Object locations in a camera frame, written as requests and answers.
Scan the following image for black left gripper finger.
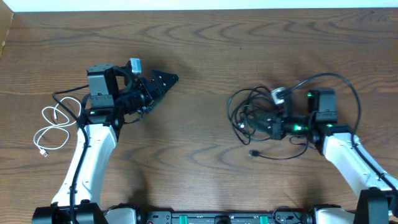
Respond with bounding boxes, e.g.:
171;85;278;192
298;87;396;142
144;95;164;114
150;70;179;95

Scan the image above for thin black cable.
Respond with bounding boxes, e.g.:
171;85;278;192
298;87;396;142
248;135;310;161

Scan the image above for thick black USB cable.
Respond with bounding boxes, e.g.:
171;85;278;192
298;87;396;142
226;86;280;146

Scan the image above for white USB cable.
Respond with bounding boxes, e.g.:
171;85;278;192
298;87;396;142
33;96;82;158

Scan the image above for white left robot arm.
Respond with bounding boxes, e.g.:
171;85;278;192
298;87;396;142
32;58;179;223

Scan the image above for black right camera cable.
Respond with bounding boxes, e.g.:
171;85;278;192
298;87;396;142
285;72;398;190

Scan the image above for black camera cable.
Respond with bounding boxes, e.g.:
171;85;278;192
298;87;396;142
52;84;91;224
285;72;398;190

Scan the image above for black left camera cable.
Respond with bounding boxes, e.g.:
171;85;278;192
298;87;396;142
52;84;91;224

